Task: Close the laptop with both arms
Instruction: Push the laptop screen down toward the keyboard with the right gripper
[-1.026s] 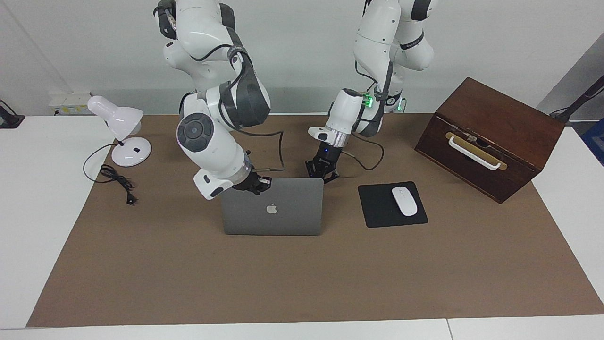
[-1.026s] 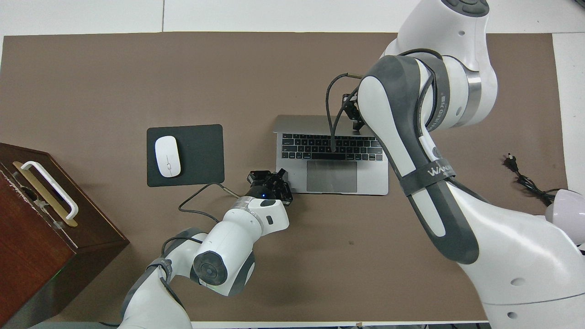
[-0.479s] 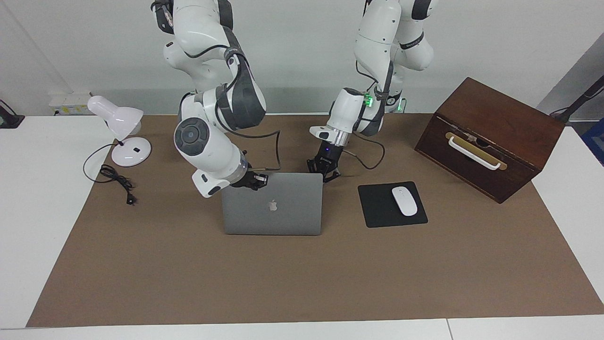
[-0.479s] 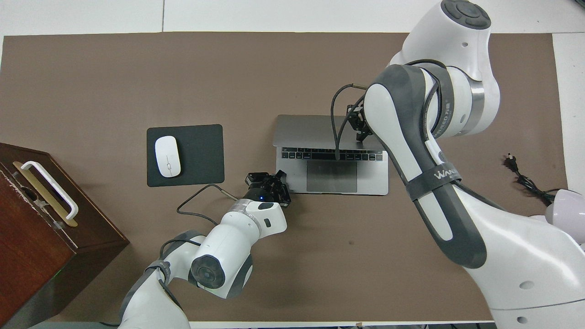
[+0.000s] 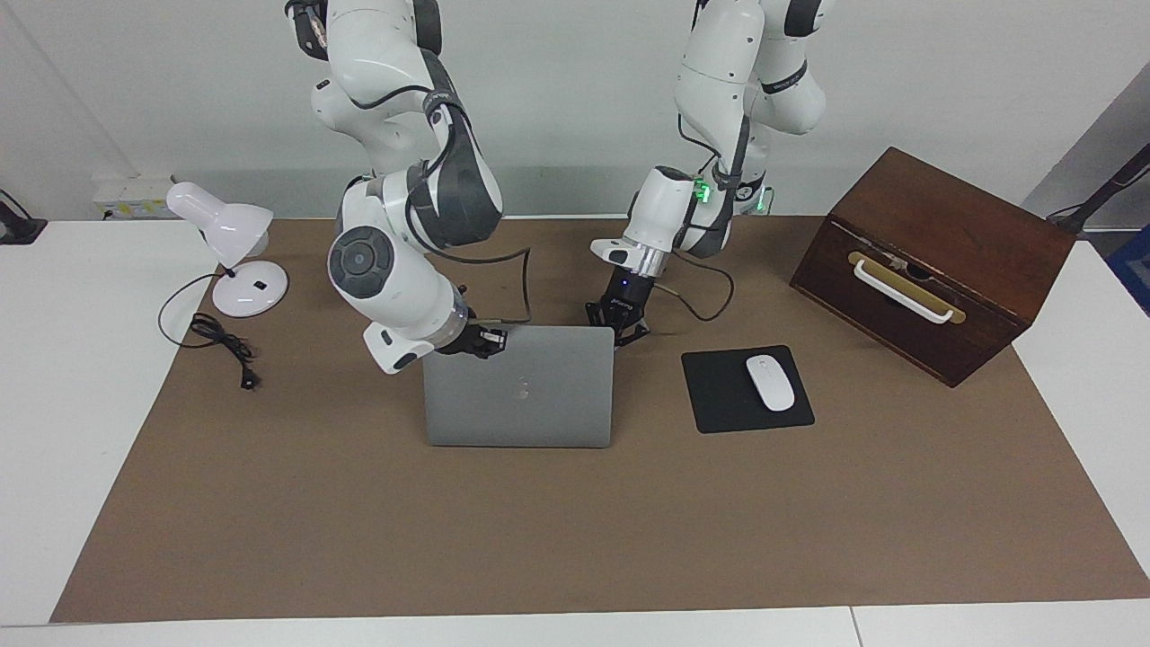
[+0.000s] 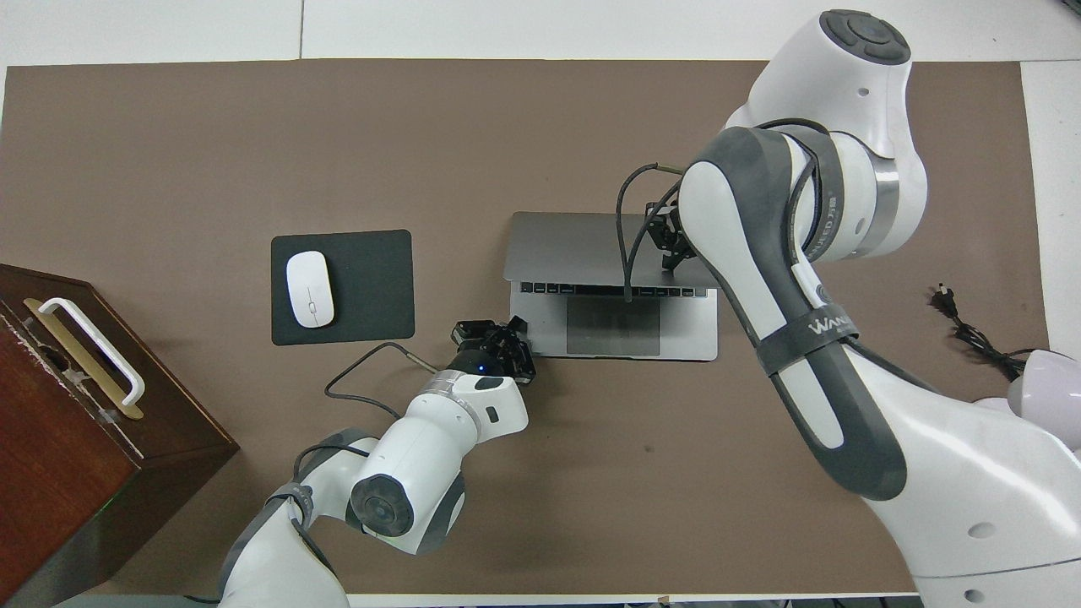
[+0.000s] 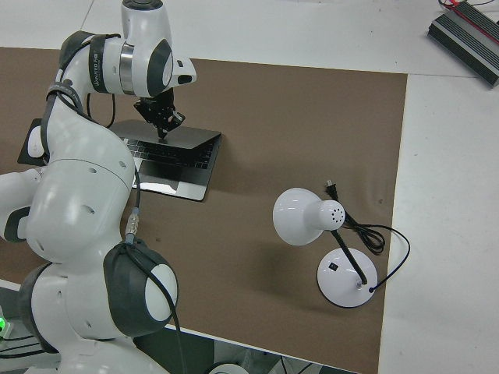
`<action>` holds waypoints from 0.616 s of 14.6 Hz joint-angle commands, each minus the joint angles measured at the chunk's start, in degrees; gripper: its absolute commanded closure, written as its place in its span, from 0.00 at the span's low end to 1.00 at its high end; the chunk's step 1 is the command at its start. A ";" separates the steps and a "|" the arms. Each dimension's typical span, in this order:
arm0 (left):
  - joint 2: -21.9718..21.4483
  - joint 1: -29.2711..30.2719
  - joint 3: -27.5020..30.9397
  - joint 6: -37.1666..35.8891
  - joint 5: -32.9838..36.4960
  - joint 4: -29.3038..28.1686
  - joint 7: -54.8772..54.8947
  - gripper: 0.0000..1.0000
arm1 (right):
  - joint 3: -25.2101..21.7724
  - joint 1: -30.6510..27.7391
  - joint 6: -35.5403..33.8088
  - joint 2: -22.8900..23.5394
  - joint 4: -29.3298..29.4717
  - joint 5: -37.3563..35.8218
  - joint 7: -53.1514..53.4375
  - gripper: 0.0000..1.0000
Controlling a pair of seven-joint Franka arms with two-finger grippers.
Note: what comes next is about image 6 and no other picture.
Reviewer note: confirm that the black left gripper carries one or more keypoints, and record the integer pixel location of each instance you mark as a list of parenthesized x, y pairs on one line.
[(490, 359)]

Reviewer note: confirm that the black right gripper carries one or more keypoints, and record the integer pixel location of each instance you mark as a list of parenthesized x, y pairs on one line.
[(670, 230)]

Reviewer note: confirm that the grey aluminium laptop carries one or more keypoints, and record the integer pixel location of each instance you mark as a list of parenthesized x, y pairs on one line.
[(566, 249)]

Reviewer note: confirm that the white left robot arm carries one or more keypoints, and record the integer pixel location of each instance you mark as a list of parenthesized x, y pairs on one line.
[(422, 456)]

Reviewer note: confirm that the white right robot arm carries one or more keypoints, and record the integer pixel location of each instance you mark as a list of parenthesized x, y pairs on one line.
[(929, 473)]

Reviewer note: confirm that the black mouse pad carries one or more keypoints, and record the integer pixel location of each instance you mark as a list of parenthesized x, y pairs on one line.
[(372, 287)]

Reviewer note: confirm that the white computer mouse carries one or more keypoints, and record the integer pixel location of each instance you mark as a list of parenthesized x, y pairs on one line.
[(310, 289)]

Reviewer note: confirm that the brown table mat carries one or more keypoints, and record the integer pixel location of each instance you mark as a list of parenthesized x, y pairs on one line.
[(591, 507)]

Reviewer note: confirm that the white desk lamp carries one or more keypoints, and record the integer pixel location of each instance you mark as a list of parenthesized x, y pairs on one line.
[(1051, 388)]

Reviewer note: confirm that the dark brown wooden box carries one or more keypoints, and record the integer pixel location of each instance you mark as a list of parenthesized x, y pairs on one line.
[(51, 473)]

